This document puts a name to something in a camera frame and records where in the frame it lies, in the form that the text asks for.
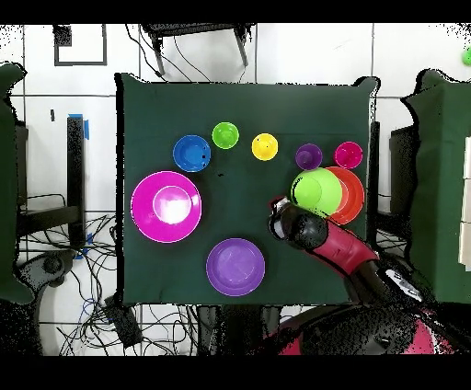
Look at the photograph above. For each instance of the purple bowl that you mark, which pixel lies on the purple bowl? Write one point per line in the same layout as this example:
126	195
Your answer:
235	266

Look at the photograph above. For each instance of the black stool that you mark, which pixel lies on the black stool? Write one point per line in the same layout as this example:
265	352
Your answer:
191	29

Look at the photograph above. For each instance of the dark green tablecloth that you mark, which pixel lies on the dark green tablecloth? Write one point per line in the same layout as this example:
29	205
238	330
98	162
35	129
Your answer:
220	103

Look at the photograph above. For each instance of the blue bowl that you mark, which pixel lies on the blue bowl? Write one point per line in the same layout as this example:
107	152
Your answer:
192	153

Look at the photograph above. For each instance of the green bowl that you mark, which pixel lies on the green bowl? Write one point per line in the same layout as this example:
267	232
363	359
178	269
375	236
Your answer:
316	191

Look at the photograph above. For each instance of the large pink bowl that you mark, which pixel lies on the large pink bowl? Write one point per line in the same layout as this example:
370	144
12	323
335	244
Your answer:
143	206

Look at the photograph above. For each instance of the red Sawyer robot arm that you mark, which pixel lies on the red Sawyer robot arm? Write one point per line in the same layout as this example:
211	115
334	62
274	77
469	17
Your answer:
342	250

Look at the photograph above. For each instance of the yellow cup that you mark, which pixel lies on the yellow cup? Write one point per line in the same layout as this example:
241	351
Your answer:
265	147

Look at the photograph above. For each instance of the green cloth side table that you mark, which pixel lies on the green cloth side table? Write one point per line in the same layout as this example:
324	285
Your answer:
441	184
7	184

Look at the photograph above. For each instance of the pink cup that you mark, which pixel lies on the pink cup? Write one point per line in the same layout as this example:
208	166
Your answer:
348	155

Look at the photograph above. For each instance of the black metal frame beam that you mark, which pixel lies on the black metal frame beam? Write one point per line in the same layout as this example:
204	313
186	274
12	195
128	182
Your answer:
75	165

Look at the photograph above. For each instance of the black metal post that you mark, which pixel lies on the black metal post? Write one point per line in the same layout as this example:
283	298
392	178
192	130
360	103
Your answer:
374	165

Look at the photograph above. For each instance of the purple cup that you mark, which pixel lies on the purple cup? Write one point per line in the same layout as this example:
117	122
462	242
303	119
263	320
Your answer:
308	156

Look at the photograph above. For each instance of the large orange bowl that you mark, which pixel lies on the large orange bowl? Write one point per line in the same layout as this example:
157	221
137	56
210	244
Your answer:
354	195

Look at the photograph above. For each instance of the green cup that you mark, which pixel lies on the green cup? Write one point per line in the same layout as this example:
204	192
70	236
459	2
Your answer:
225	135

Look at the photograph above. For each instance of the small green object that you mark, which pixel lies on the small green object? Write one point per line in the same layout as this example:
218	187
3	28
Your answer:
467	56

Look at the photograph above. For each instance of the blue tape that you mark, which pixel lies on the blue tape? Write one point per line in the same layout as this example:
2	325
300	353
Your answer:
86	128

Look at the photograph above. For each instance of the black power box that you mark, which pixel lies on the black power box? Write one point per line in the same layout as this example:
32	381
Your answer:
123	323

